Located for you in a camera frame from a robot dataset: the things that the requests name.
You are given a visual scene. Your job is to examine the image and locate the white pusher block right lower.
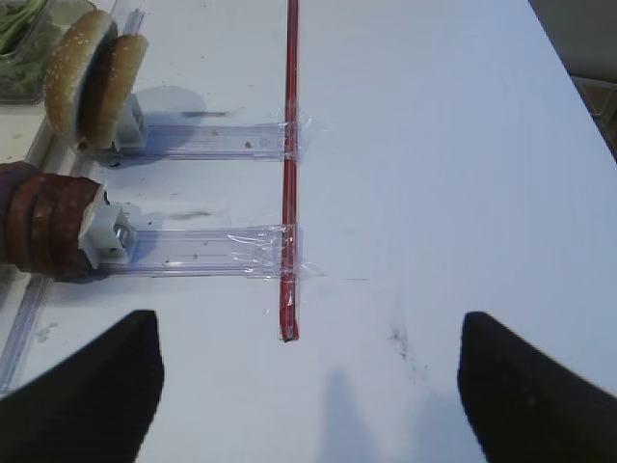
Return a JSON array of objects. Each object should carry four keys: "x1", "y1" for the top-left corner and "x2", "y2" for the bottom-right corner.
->
[{"x1": 78, "y1": 187, "x2": 138, "y2": 269}]

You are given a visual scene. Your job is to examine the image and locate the green lettuce leaves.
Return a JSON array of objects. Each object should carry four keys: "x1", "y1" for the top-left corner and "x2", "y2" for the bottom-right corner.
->
[{"x1": 0, "y1": 0, "x2": 64, "y2": 97}]

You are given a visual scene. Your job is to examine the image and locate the white pusher block right upper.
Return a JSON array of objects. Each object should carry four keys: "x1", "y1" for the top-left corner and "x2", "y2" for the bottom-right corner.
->
[{"x1": 113, "y1": 94, "x2": 148, "y2": 152}]

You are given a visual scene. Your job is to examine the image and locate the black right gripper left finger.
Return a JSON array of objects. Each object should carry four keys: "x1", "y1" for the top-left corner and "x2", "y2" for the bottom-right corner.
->
[{"x1": 1, "y1": 310, "x2": 165, "y2": 462}]

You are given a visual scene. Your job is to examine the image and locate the clear rail under patties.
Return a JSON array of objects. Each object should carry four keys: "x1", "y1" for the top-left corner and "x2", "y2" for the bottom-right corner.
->
[{"x1": 92, "y1": 225, "x2": 323, "y2": 280}]

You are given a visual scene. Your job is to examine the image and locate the brown bottom burger bun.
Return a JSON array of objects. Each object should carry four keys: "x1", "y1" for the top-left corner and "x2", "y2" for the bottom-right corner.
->
[{"x1": 79, "y1": 35, "x2": 148, "y2": 150}]

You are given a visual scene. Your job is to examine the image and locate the sesame top burger bun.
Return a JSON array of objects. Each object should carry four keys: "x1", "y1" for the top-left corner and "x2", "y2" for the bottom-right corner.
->
[{"x1": 43, "y1": 10, "x2": 118, "y2": 145}]

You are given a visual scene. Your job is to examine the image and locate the rear brown meat patty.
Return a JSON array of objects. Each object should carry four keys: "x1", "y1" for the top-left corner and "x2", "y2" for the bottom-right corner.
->
[{"x1": 43, "y1": 176, "x2": 102, "y2": 280}]

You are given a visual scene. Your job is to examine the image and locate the clear plastic salad container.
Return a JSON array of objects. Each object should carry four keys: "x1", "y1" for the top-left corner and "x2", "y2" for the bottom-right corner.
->
[{"x1": 0, "y1": 0, "x2": 97, "y2": 104}]

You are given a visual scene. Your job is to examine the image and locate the white pusher block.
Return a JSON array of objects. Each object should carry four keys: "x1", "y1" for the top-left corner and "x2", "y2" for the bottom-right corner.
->
[
  {"x1": 78, "y1": 187, "x2": 138, "y2": 269},
  {"x1": 113, "y1": 94, "x2": 148, "y2": 152}
]

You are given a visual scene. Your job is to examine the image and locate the clear rail under buns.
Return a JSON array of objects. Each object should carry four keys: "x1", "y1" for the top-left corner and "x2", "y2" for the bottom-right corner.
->
[{"x1": 94, "y1": 122, "x2": 305, "y2": 164}]

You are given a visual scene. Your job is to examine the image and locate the middle brown meat patty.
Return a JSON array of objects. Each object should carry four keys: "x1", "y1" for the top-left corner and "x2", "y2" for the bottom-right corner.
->
[{"x1": 6, "y1": 173, "x2": 67, "y2": 274}]

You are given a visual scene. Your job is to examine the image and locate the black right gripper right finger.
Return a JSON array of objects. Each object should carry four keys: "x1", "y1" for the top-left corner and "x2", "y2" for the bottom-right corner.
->
[{"x1": 457, "y1": 312, "x2": 616, "y2": 462}]

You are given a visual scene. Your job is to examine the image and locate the red plastic strip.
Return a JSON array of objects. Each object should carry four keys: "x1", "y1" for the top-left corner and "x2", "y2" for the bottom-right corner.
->
[{"x1": 279, "y1": 0, "x2": 300, "y2": 342}]

